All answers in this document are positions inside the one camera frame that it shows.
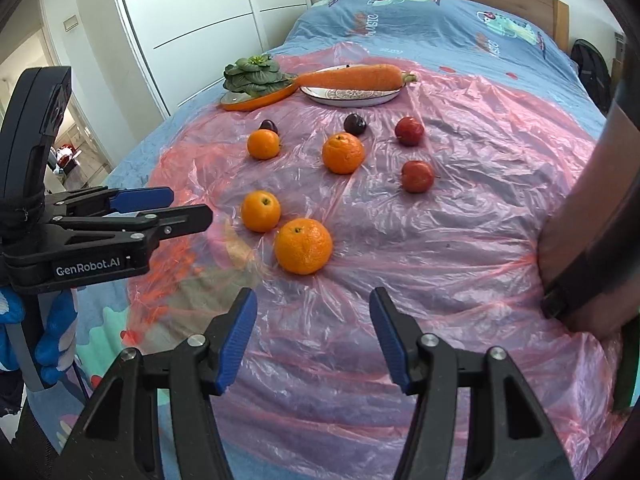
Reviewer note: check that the person's left hand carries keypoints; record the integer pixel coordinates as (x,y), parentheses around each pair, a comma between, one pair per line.
(55,340)

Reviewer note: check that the white wardrobe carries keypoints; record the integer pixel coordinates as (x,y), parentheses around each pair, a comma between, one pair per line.
(200,10)

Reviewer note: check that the large bumpy orange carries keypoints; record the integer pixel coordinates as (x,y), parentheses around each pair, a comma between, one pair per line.
(343,153)
(303,246)

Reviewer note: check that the pink plastic sheet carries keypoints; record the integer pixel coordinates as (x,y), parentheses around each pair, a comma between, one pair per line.
(425,260)

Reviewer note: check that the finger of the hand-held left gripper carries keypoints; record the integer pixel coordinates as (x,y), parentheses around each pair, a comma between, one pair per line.
(145,198)
(185,217)

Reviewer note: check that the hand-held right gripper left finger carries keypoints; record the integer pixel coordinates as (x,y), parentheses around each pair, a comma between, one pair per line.
(235,340)

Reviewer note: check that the large orange carrot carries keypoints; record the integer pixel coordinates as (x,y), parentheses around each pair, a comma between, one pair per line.
(350,78)

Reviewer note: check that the black backpack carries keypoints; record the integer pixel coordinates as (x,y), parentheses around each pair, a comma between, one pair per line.
(590,67)

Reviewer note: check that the blue printed blanket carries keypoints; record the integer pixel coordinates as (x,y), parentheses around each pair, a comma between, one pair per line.
(425,25)

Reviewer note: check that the small smooth orange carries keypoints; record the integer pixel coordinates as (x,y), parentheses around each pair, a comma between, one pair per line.
(263,144)
(260,211)

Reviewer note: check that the white patterned plate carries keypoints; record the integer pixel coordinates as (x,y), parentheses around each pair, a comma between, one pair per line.
(350,97)

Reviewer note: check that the white wall switch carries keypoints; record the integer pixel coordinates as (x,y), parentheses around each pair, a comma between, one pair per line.
(70,22)

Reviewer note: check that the small red apple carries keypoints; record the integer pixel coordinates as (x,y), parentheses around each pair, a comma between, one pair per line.
(409,131)
(417,176)

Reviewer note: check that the green bok choy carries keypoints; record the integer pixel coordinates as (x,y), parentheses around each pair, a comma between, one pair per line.
(252,76)

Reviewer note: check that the orange shallow pan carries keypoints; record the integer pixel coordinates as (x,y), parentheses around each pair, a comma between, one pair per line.
(255,101)

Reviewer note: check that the dark purple plum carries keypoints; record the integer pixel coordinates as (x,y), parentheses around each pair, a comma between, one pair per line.
(354,124)
(268,125)

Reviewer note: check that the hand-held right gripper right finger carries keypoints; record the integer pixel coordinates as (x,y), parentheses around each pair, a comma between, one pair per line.
(387,340)

